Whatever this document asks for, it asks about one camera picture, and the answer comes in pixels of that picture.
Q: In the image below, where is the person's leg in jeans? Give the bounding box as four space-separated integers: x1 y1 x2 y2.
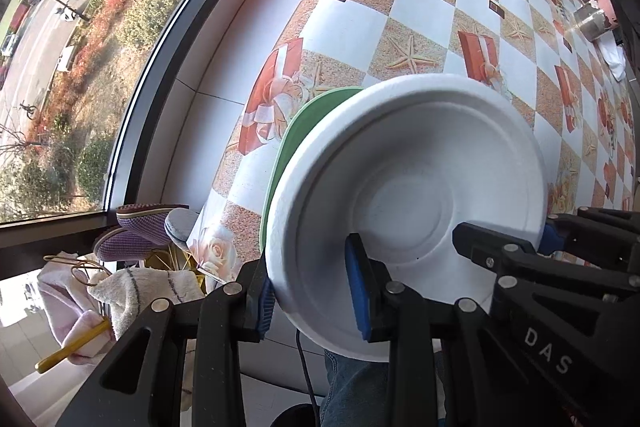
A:
320 349 396 427

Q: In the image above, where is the printed checkered tablecloth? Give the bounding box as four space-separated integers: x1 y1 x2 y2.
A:
189 0 640 288

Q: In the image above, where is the gold clothes hanger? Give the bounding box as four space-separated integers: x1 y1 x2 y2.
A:
44 254 108 288
35 319 111 374

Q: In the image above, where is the green square plate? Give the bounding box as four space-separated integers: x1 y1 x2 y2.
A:
261 86 366 253

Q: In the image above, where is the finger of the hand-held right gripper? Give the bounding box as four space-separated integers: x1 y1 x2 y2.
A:
541 206 640 264
452 222 640 300

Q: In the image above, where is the black window frame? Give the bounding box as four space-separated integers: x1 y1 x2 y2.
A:
0 0 301 280

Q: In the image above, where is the black cable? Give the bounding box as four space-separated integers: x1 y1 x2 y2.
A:
295 329 323 427

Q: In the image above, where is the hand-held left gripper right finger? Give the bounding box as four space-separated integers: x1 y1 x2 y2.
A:
344 233 576 427

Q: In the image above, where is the white striped towel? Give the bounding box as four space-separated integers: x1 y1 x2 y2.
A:
89 268 203 340

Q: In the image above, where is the white paper bowl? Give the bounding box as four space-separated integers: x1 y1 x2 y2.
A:
265 74 549 363

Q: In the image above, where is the white crumpled cloth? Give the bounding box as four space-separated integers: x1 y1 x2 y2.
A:
599 42 630 82

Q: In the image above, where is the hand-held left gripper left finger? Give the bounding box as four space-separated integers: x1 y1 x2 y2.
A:
55 252 276 427

